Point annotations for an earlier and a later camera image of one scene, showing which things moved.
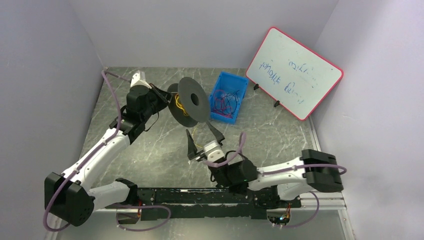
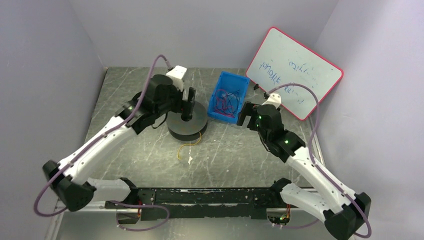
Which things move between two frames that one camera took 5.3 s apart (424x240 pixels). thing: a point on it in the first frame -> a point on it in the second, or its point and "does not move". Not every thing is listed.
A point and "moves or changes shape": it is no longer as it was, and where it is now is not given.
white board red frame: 293,75 does not move
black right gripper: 201,153 -> 251,113
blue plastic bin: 226,96 does not move
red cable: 221,107 does not move
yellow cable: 179,102 moves or changes shape
